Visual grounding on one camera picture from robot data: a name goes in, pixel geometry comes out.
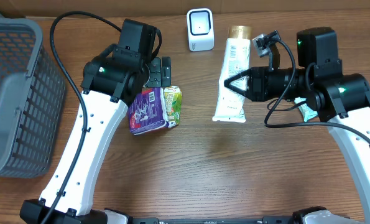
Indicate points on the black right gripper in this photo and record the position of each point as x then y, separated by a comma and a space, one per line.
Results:
256, 84

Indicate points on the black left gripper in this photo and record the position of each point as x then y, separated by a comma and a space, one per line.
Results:
159, 72

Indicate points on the green snack pouch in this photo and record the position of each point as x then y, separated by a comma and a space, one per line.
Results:
173, 102

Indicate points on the white tube gold cap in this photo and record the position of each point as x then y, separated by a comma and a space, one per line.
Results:
229, 106

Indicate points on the purple snack packet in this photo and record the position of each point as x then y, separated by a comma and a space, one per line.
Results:
148, 112

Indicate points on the teal packet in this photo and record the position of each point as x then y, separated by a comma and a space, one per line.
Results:
306, 112

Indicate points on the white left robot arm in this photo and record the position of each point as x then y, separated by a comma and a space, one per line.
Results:
111, 82

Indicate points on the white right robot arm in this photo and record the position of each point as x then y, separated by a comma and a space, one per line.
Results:
341, 101

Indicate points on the grey plastic mesh basket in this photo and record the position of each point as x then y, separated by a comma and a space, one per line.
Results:
32, 95

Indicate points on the brown cardboard back panel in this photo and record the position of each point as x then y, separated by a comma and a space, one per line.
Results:
121, 8

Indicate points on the black front rail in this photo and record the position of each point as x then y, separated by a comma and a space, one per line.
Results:
308, 215

